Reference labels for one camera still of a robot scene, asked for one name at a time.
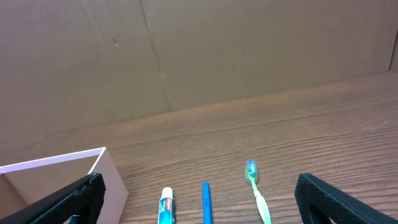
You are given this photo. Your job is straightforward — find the toothpaste tube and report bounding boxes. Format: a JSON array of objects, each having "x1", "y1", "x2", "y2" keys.
[{"x1": 158, "y1": 187, "x2": 175, "y2": 224}]

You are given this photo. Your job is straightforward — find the blue disposable razor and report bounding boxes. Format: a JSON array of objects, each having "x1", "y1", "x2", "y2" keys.
[{"x1": 202, "y1": 182, "x2": 213, "y2": 224}]

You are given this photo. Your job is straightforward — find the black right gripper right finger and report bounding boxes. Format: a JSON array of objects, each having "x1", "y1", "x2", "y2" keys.
[{"x1": 295, "y1": 173, "x2": 397, "y2": 224}]

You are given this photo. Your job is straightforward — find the white cardboard box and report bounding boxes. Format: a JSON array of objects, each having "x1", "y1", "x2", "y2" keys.
[{"x1": 1, "y1": 147, "x2": 128, "y2": 223}]

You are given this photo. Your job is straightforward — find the green toothbrush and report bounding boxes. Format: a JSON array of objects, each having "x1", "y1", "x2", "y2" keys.
[{"x1": 245, "y1": 159, "x2": 272, "y2": 224}]

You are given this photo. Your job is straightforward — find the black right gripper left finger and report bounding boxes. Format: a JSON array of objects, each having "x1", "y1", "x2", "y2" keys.
[{"x1": 1, "y1": 173, "x2": 106, "y2": 224}]

